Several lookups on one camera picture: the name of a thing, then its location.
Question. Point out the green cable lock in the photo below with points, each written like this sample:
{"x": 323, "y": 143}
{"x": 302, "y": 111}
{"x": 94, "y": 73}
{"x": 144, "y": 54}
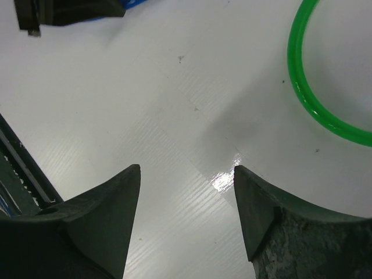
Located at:
{"x": 302, "y": 88}

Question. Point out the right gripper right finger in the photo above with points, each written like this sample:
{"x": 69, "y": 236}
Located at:
{"x": 288, "y": 237}

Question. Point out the blue cable lock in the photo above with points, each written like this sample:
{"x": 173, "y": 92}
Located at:
{"x": 128, "y": 4}

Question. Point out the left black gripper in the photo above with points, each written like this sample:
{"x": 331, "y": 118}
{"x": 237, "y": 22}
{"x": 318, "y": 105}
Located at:
{"x": 31, "y": 14}

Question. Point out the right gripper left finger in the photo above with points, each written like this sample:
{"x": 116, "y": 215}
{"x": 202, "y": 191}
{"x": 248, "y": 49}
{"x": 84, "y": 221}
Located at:
{"x": 87, "y": 236}

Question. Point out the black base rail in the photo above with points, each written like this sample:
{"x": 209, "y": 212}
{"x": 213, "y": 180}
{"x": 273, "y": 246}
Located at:
{"x": 25, "y": 189}

